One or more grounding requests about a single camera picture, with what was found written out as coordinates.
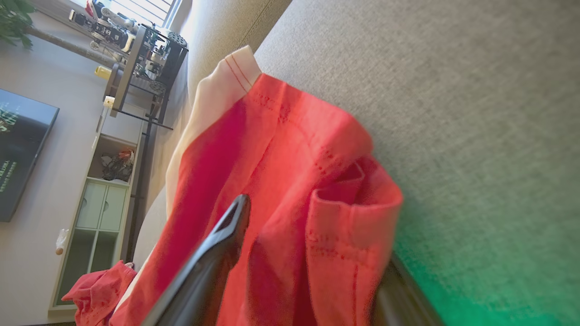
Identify dark tangled clutter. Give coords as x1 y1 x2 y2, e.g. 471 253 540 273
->
100 149 135 182

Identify black metal shelf rack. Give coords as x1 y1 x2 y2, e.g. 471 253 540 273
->
103 24 189 263

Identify window with blinds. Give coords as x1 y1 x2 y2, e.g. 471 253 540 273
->
109 0 183 29

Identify red Bulls basketball jersey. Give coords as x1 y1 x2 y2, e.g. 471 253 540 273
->
109 45 404 326

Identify wide grey sofa chaise cushion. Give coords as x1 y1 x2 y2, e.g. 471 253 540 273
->
131 0 580 326

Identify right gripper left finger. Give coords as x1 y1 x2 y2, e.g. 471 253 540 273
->
143 194 251 326

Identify green potted plant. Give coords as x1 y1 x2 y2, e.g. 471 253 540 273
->
0 0 37 49

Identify red shorts with white trim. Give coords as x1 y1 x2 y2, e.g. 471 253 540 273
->
61 260 137 326

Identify black flat television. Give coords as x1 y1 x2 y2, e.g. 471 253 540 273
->
0 88 60 223

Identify model robot figure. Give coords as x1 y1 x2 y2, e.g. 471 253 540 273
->
68 0 137 51

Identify white storage cabinet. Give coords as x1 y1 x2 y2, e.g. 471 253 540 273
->
48 102 148 316

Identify grey sofa back cushion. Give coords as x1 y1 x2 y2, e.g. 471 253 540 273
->
187 0 293 101

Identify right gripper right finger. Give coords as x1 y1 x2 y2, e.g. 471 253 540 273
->
374 255 447 326

